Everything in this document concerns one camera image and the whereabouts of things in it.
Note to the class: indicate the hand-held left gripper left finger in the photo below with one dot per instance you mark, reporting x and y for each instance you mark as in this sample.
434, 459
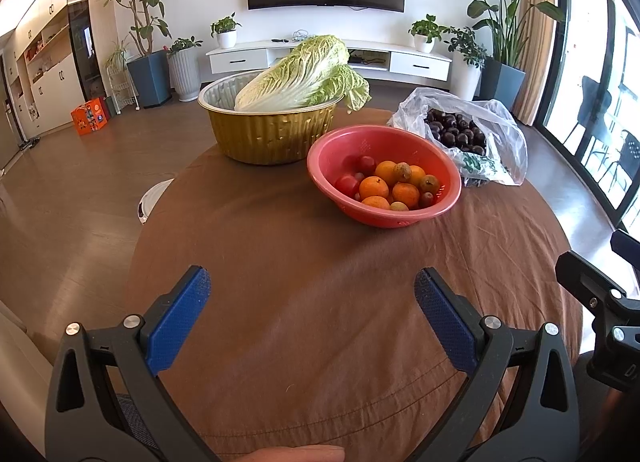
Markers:
177, 314

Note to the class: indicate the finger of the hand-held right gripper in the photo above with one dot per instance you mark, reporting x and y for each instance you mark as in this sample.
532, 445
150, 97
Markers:
585, 279
627, 244

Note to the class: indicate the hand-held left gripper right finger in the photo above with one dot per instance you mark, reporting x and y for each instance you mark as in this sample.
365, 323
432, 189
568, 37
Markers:
445, 314

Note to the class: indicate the dark purple plum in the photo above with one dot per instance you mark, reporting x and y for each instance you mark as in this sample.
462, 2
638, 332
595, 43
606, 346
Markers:
426, 199

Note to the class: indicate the large orange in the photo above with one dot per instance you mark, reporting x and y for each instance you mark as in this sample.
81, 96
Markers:
406, 194

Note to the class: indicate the brown round fruit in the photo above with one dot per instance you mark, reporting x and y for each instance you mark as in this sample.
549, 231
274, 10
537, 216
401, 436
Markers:
401, 171
428, 184

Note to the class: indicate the large red tomato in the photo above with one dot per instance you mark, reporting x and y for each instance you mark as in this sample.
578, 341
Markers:
346, 185

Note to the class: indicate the red plastic basket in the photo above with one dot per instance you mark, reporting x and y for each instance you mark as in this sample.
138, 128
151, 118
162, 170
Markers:
330, 152

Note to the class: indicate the person's left hand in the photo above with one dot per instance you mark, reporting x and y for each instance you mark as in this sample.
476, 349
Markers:
295, 454

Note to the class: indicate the black outdoor chair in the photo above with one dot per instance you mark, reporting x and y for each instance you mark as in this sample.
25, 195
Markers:
630, 152
595, 102

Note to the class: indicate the blue-grey mesh chair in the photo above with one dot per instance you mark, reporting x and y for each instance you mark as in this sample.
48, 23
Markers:
131, 417

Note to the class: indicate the white round stool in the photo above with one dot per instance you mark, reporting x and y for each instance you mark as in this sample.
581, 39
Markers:
150, 199

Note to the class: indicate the brown tablecloth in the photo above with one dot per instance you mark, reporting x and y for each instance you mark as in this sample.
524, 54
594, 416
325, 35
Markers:
300, 267

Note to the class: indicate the clear plastic bag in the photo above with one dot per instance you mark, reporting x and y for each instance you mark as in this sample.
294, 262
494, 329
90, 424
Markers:
505, 137

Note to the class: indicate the beige sofa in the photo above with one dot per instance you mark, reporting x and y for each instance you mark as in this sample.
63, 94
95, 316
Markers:
17, 357

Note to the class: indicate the pile of dark chestnuts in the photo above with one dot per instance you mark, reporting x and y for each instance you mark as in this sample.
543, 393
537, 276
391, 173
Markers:
455, 132

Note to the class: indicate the gold foil pan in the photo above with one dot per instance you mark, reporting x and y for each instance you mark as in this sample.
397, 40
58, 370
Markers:
270, 137

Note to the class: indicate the glass sliding door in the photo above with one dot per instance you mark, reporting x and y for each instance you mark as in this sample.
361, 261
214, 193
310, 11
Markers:
590, 42

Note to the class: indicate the large leafy plant in dark pot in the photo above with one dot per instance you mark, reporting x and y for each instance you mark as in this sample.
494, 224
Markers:
505, 77

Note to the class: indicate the orange cardboard box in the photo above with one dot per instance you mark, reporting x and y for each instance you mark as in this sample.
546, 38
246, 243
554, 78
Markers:
90, 116

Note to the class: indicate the beige curtain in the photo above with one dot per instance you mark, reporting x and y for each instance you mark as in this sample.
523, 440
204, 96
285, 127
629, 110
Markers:
535, 42

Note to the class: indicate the tall tree in blue-grey pot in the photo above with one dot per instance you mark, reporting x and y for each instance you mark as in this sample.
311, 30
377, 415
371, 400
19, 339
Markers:
147, 80

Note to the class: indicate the plant in ribbed white pot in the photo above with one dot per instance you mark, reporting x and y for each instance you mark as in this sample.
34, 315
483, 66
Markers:
184, 75

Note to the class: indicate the bushy plant in tall white pot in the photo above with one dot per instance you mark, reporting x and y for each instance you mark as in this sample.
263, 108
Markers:
465, 62

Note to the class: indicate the white television cabinet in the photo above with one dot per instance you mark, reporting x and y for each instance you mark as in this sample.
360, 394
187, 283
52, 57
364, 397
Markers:
420, 65

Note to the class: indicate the napa cabbage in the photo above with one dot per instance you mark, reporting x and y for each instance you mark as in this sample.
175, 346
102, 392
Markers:
290, 77

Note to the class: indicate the small plant in white pot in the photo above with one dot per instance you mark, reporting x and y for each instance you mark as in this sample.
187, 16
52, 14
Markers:
425, 35
226, 32

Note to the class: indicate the white wall cupboard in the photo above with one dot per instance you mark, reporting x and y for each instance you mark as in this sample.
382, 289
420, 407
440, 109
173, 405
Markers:
45, 67

